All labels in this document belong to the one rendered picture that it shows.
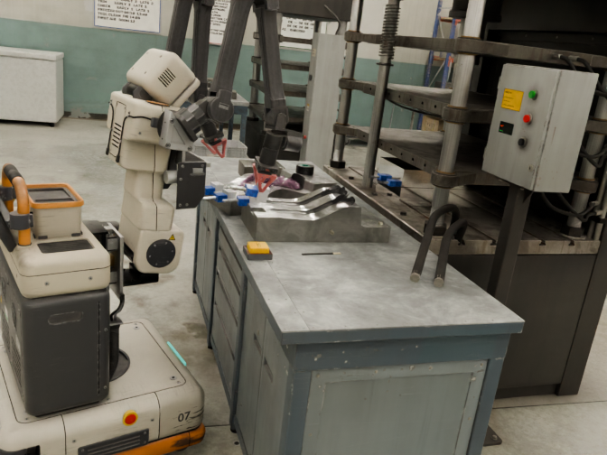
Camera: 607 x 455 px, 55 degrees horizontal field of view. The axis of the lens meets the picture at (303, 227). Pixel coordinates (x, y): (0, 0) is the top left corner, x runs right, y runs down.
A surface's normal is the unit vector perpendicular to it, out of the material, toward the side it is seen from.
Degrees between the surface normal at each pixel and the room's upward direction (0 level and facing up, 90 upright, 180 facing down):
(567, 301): 90
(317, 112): 90
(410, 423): 90
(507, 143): 90
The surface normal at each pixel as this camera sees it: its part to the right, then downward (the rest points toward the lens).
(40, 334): 0.55, 0.31
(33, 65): 0.25, 0.32
